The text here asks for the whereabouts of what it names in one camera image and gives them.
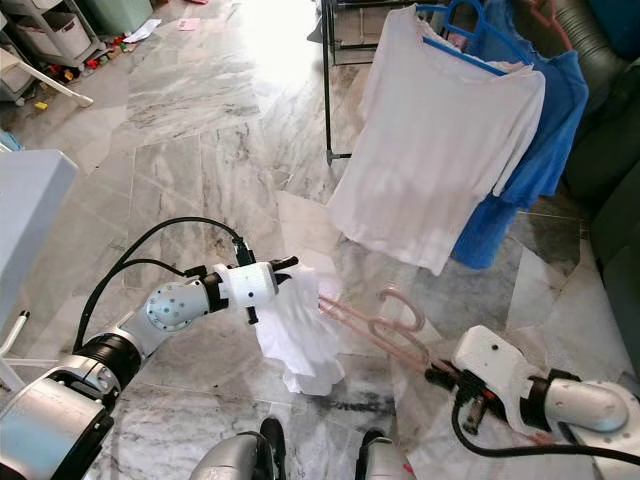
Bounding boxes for white t-shirt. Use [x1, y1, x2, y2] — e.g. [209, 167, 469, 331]
[253, 262, 346, 396]

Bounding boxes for pink plastic hanger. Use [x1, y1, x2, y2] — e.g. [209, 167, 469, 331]
[315, 285, 551, 446]

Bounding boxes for red plastic hanger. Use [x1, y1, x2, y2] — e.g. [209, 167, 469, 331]
[520, 0, 576, 51]

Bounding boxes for robot right leg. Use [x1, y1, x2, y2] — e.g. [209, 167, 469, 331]
[355, 430, 416, 480]

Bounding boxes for robot leg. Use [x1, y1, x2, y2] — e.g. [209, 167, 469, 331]
[190, 418, 286, 480]
[355, 430, 416, 480]

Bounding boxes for black metal drying rack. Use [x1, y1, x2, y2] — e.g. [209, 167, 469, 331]
[320, 0, 421, 163]

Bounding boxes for pale grey shirt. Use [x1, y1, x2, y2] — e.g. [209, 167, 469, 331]
[325, 5, 546, 276]

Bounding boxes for robot left leg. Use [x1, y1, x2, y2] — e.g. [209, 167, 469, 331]
[190, 418, 286, 480]

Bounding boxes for pale blue folding table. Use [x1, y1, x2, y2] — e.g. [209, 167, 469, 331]
[0, 148, 79, 361]

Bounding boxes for blue shirt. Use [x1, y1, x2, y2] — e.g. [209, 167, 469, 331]
[450, 0, 589, 271]

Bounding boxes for white paper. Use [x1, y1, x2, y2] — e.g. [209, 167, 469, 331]
[125, 18, 161, 43]

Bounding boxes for dark green sofa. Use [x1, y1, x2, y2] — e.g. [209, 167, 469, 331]
[555, 0, 640, 291]

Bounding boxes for beige plastic chair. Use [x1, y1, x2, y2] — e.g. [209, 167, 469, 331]
[0, 45, 96, 108]

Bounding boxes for green plastic bin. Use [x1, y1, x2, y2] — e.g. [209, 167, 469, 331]
[80, 0, 156, 36]

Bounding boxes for grey drawer storage cart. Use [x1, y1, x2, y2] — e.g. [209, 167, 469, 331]
[10, 0, 101, 66]

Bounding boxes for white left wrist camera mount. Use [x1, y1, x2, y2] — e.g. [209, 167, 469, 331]
[218, 262, 279, 313]

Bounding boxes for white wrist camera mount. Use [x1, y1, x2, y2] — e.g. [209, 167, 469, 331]
[218, 262, 279, 313]
[450, 325, 546, 421]

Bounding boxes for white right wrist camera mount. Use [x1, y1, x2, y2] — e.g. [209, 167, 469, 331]
[450, 325, 546, 421]

